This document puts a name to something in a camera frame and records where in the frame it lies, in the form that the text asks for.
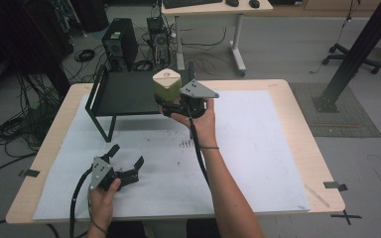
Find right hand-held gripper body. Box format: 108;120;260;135
160;78;220;120

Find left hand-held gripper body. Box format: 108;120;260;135
88;156;140;192

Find tan green pink triangular box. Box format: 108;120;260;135
152;67;183;103

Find black metal shelf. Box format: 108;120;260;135
84;60;198;144

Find person's right hand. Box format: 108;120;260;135
158;98;217;149

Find person's left hand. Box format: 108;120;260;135
87;178;122;231

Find open computer tower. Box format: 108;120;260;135
146;16;173;66

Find black tape piece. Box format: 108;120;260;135
322;180;349;192
17;169;42;179

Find black computer tower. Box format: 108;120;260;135
101;17;140;72

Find white desk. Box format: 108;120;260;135
161;0;275;77

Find white foam mat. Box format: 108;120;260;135
32;89;312;222

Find black keyboard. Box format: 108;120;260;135
162;0;224;10

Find person's dark trousers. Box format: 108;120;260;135
107;218;222;238

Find black curtain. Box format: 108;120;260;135
0;0;110;98

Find grey floor mat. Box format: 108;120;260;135
289;81;381;139

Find black office chair base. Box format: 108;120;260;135
321;42;381;75

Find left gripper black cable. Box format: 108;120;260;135
68;167;94;238

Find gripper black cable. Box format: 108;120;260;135
68;167;94;238
182;97;211;187

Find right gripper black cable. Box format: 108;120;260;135
182;97;211;187

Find tangle of black cables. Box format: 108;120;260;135
0;70;67;182

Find coiled black cable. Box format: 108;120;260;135
73;48;96;63

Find black metal post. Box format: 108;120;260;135
312;0;381;114

